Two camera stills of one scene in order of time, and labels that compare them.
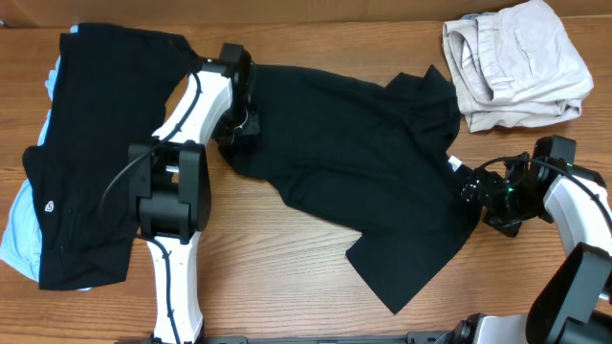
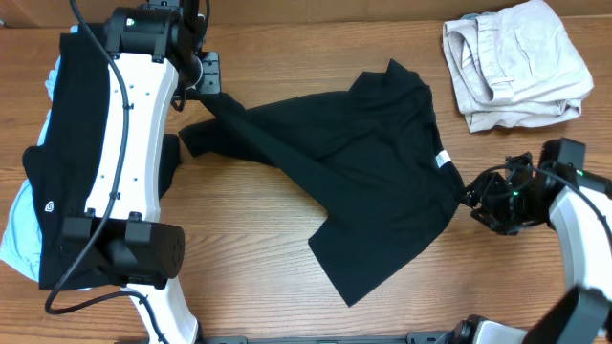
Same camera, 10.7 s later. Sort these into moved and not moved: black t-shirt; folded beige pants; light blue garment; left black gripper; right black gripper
Moved: left black gripper; black t-shirt
Not moved: right black gripper; folded beige pants; light blue garment
